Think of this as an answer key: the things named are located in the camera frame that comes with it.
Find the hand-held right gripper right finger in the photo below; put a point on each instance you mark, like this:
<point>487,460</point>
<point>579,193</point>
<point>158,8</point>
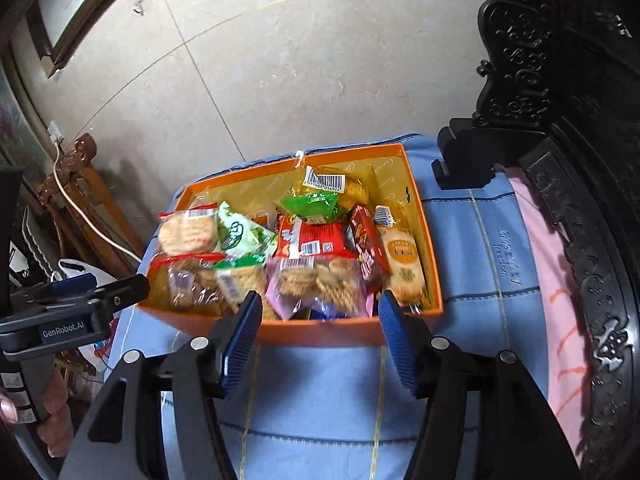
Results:
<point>397,345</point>

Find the white plastic bag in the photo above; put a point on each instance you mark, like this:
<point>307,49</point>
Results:
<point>75,267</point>

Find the dark red snack packet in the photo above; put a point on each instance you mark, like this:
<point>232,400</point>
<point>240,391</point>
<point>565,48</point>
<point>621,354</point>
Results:
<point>365,240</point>

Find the carved wooden chair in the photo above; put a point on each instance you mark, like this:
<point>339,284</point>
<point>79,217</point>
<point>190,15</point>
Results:
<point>82,152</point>

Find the dark carved wooden furniture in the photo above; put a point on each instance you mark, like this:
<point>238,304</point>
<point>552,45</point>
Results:
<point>525,60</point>

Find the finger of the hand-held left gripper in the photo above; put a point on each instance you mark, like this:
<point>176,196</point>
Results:
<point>122,295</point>
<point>65,287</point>

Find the blue tablecloth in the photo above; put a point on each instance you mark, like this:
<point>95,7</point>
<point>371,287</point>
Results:
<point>475,260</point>

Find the green white snack packet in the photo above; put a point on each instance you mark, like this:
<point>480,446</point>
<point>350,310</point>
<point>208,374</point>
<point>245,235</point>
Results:
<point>240,232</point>

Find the person's left hand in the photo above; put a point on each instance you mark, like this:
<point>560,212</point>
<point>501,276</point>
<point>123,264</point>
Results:
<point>57,420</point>

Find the pink printed cloth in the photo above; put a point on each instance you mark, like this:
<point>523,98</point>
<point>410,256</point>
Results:
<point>545,260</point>

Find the red edged brown cookie packet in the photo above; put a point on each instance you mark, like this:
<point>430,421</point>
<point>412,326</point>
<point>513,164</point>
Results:
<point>185,285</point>

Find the pink cracker packet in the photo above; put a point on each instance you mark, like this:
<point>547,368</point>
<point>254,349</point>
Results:
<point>310,275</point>

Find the framed flower painting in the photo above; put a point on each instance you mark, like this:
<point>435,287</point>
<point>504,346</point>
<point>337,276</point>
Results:
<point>15,135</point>

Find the bright green snack packet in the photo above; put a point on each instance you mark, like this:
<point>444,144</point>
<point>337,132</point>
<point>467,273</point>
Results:
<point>310,207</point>

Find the green edged cracker packet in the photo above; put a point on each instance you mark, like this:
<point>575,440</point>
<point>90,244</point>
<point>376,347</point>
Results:
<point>242,280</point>

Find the orange cardboard box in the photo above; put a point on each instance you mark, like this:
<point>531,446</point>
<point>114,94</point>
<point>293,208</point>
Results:
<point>300,332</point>

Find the red edged rice cracker packet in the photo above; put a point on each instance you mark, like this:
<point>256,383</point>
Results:
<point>187,232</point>

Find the golden snack packet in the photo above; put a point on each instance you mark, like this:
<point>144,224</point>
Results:
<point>357,180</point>

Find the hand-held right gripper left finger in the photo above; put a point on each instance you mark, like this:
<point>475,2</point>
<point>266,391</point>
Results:
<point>242,340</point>

